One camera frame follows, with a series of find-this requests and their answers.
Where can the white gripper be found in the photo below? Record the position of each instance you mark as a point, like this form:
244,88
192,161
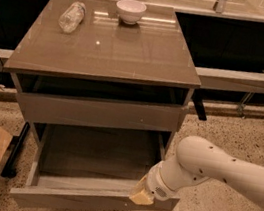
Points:
155,185

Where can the grey top drawer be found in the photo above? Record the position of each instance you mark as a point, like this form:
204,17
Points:
43,108

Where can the black right cabinet foot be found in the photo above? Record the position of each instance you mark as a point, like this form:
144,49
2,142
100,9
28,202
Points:
199,107

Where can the grey drawer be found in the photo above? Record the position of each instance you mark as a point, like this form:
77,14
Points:
90,168
43,108

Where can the metal window rail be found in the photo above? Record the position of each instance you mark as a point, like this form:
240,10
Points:
210,78

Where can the grey drawer cabinet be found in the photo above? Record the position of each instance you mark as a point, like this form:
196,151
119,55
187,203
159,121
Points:
103,58

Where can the black left cabinet foot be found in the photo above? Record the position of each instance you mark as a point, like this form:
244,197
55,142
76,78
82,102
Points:
9,170

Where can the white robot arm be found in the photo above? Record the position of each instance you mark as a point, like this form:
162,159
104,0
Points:
196,160

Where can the black cabinet foot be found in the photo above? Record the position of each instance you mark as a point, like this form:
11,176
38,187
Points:
199,107
9,170

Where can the white ceramic bowl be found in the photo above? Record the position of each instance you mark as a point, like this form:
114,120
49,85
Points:
130,11

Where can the clear plastic bottle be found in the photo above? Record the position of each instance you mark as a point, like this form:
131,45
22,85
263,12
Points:
72,17

